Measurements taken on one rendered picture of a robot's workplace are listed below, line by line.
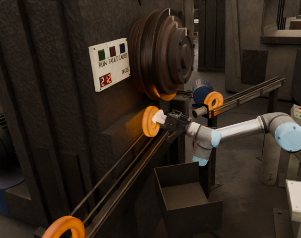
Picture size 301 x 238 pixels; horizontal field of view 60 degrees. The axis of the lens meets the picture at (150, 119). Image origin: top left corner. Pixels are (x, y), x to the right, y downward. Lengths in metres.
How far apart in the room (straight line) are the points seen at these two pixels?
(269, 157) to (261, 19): 2.26
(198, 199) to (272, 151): 1.09
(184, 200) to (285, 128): 0.53
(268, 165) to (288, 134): 0.98
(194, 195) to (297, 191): 0.78
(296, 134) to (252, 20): 2.89
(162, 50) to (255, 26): 2.85
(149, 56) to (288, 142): 0.72
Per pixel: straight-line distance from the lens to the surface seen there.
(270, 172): 2.25
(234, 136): 1.38
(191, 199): 1.17
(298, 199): 1.74
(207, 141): 1.23
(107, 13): 1.18
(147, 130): 1.27
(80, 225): 0.97
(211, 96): 1.84
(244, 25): 4.05
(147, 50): 1.22
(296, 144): 1.29
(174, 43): 1.27
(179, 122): 1.25
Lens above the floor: 1.37
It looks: 24 degrees down
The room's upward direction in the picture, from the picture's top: 4 degrees counter-clockwise
